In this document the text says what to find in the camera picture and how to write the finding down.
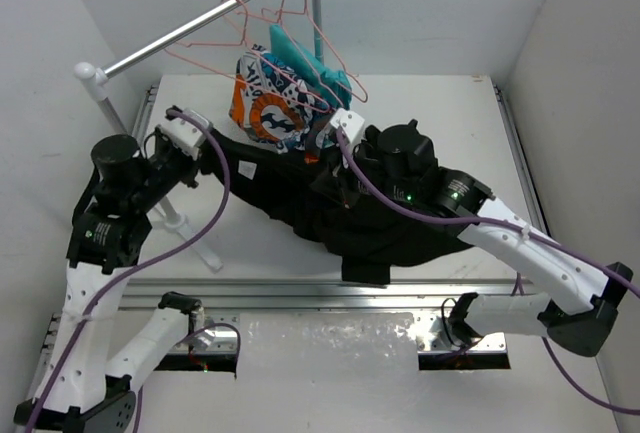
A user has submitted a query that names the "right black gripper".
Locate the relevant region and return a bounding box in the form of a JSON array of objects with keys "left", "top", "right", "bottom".
[{"left": 312, "top": 134, "right": 415, "bottom": 207}]

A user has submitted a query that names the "black shirt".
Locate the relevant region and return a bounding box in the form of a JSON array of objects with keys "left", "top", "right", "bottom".
[{"left": 211, "top": 129, "right": 471, "bottom": 285}]

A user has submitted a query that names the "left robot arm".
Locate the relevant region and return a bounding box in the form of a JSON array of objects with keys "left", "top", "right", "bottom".
[{"left": 13, "top": 127, "right": 206, "bottom": 432}]

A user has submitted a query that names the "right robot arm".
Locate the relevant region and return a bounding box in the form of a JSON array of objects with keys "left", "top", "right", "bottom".
[{"left": 328, "top": 109, "right": 639, "bottom": 357}]

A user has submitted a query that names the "teal shirt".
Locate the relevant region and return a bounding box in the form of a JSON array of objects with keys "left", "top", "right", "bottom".
[{"left": 269, "top": 24, "right": 352, "bottom": 109}]

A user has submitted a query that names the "patterned orange blue shirt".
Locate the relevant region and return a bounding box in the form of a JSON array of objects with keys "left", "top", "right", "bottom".
[{"left": 229, "top": 50, "right": 335, "bottom": 158}]

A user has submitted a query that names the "pink hanger with teal shirt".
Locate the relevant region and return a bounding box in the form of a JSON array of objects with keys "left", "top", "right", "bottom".
[{"left": 263, "top": 0, "right": 369, "bottom": 109}]

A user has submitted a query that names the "silver clothes rack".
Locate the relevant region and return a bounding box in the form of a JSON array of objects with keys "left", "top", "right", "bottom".
[{"left": 73, "top": 0, "right": 331, "bottom": 274}]

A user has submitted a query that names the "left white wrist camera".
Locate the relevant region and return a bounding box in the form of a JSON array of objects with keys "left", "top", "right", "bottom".
[{"left": 159, "top": 107, "right": 212, "bottom": 160}]

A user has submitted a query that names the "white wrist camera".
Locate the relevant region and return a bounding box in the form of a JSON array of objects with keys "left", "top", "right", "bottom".
[
  {"left": 329, "top": 108, "right": 366, "bottom": 145},
  {"left": 159, "top": 107, "right": 212, "bottom": 160}
]

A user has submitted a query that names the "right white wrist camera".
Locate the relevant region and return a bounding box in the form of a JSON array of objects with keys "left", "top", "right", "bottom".
[{"left": 329, "top": 108, "right": 366, "bottom": 145}]

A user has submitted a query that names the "aluminium table frame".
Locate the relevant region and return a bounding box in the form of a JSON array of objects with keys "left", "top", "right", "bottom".
[{"left": 14, "top": 72, "right": 626, "bottom": 433}]

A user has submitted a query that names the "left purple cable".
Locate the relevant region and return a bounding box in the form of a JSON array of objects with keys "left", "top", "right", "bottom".
[{"left": 22, "top": 108, "right": 241, "bottom": 433}]

